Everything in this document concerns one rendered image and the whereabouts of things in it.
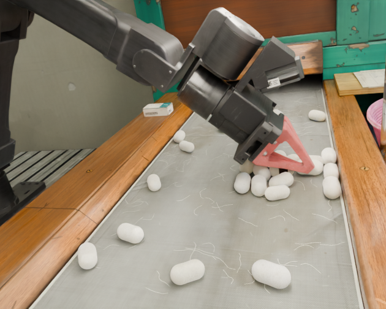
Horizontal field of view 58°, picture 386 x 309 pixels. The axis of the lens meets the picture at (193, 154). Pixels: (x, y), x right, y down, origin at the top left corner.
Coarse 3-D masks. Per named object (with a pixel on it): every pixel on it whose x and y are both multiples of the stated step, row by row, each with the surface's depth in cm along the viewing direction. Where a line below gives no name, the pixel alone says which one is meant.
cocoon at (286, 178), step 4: (284, 172) 47; (288, 172) 47; (276, 176) 46; (280, 176) 46; (284, 176) 46; (288, 176) 46; (292, 176) 46; (272, 180) 46; (276, 180) 45; (280, 180) 45; (284, 180) 46; (288, 180) 46; (292, 180) 46; (272, 184) 46; (276, 184) 45; (280, 184) 45; (284, 184) 46; (288, 184) 46
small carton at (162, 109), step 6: (168, 102) 80; (144, 108) 78; (150, 108) 78; (156, 108) 77; (162, 108) 77; (168, 108) 77; (144, 114) 79; (150, 114) 78; (156, 114) 78; (162, 114) 77; (168, 114) 77
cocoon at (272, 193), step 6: (270, 186) 44; (276, 186) 44; (282, 186) 44; (270, 192) 44; (276, 192) 44; (282, 192) 44; (288, 192) 44; (270, 198) 44; (276, 198) 44; (282, 198) 44
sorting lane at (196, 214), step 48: (288, 96) 85; (288, 144) 60; (144, 192) 52; (192, 192) 50; (96, 240) 42; (144, 240) 41; (192, 240) 40; (240, 240) 38; (288, 240) 37; (336, 240) 36; (48, 288) 36; (96, 288) 35; (144, 288) 34; (192, 288) 33; (240, 288) 32; (288, 288) 31; (336, 288) 30
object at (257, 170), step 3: (255, 165) 50; (255, 168) 50; (258, 168) 49; (261, 168) 49; (264, 168) 49; (267, 168) 49; (255, 171) 49; (258, 171) 49; (261, 171) 48; (264, 171) 48; (267, 171) 48; (255, 174) 49; (258, 174) 48; (261, 174) 48; (264, 174) 48; (267, 174) 48; (270, 174) 49; (267, 177) 48; (267, 180) 49
